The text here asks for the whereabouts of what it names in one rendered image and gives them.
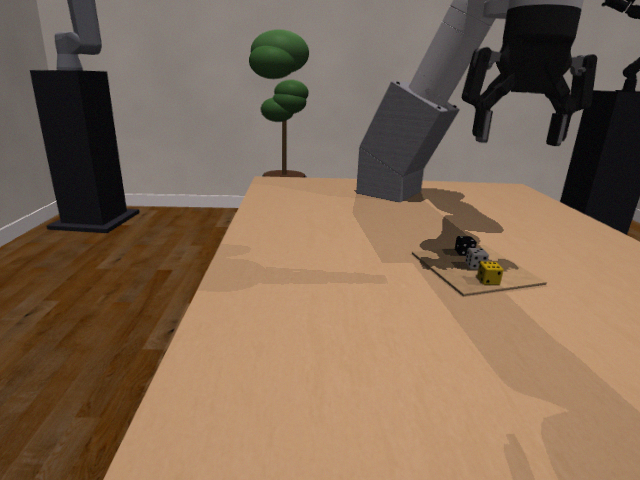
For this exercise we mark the white die with black pips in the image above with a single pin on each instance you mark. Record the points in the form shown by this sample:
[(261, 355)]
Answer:
[(474, 256)]

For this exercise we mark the translucent tan mat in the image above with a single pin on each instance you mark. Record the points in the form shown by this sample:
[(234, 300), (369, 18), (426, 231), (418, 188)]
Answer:
[(452, 268)]

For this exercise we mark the yellow die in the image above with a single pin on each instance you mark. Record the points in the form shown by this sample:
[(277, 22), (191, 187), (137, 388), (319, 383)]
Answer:
[(490, 273)]

